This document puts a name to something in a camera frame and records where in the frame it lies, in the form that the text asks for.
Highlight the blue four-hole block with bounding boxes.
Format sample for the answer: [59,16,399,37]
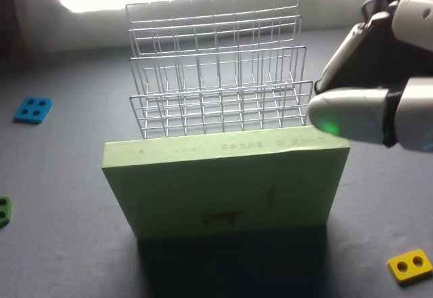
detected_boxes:
[13,96,54,125]

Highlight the yellow two-hole block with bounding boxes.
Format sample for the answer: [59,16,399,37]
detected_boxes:
[387,249,433,285]

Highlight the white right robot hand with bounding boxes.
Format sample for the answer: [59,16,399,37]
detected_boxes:
[306,0,433,153]

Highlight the green block with holes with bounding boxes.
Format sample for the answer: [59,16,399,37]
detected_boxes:
[0,196,13,230]

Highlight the white wire file rack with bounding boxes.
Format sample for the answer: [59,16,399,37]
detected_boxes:
[124,0,315,140]

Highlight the grey table cloth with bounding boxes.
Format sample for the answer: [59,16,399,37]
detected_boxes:
[0,26,433,298]

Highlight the pale green book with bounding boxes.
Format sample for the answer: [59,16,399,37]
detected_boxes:
[100,125,351,240]

